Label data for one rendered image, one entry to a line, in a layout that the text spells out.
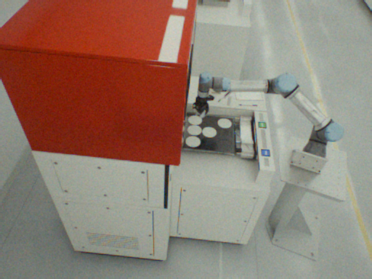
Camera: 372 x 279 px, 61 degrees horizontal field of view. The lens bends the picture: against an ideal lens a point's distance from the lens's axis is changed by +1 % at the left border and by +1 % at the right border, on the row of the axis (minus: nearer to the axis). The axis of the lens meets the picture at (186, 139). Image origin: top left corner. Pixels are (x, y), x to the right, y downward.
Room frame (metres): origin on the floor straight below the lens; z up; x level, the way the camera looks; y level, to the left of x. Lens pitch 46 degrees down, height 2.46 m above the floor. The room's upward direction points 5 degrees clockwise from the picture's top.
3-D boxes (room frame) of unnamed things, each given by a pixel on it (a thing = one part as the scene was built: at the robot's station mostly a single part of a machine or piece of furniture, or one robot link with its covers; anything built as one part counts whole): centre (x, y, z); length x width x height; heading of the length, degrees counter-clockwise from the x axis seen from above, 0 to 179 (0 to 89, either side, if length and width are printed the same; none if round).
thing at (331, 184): (1.44, -0.88, 0.75); 0.45 x 0.44 x 0.13; 73
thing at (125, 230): (1.40, 0.41, 0.41); 0.82 x 0.71 x 0.82; 179
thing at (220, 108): (1.97, -0.26, 0.89); 0.62 x 0.35 x 0.14; 89
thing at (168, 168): (1.39, 0.07, 1.02); 0.82 x 0.03 x 0.40; 179
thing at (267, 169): (1.51, -0.52, 0.89); 0.55 x 0.09 x 0.14; 179
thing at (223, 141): (1.58, -0.16, 0.90); 0.34 x 0.34 x 0.01; 89
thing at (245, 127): (1.60, -0.42, 0.87); 0.36 x 0.08 x 0.03; 179
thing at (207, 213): (1.66, -0.27, 0.41); 0.97 x 0.64 x 0.82; 179
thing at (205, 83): (1.62, -0.09, 1.29); 0.09 x 0.08 x 0.11; 91
